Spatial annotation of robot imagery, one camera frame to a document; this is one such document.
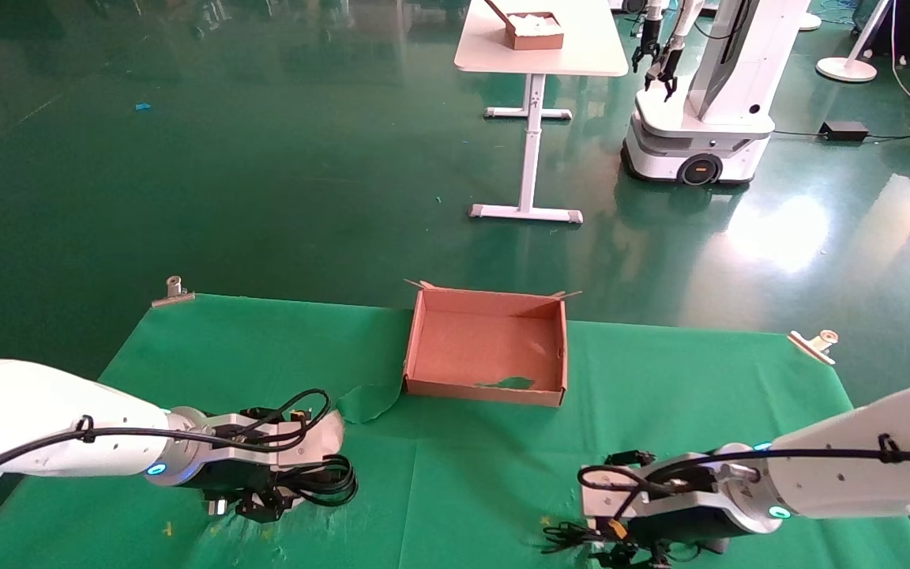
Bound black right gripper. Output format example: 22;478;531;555
593;510;742;569

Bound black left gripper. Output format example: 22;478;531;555
175;460;306;524

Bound thin black cable bundle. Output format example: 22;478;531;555
540;518;611;559

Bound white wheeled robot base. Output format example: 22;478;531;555
621;0;813;189

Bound white arm with black gripper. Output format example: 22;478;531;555
645;0;705;103
632;0;664;74

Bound open brown cardboard box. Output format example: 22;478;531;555
402;278;584;408

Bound small cardboard box white contents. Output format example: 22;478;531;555
484;0;566;52

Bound green table cloth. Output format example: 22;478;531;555
0;294;910;569

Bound silver metal binder clip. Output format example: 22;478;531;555
150;275;196;309
787;329;840;367

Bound black power adapter brick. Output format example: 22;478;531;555
818;120;870;144

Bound white height-adjustable table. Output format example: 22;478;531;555
453;0;630;226

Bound white round floor stand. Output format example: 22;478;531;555
815;0;895;85

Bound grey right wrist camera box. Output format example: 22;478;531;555
579;466;734;524

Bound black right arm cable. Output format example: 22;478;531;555
577;433;910;497

